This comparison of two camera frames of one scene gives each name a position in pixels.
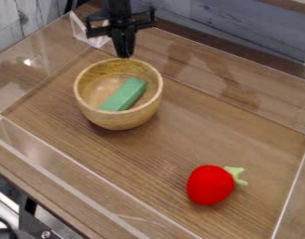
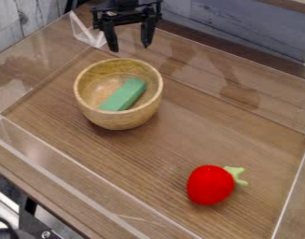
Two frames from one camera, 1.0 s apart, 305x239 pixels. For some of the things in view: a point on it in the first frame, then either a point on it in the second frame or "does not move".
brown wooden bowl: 100,79 does not move
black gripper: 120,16 → 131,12
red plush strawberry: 211,184 does not move
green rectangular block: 124,94 does not move
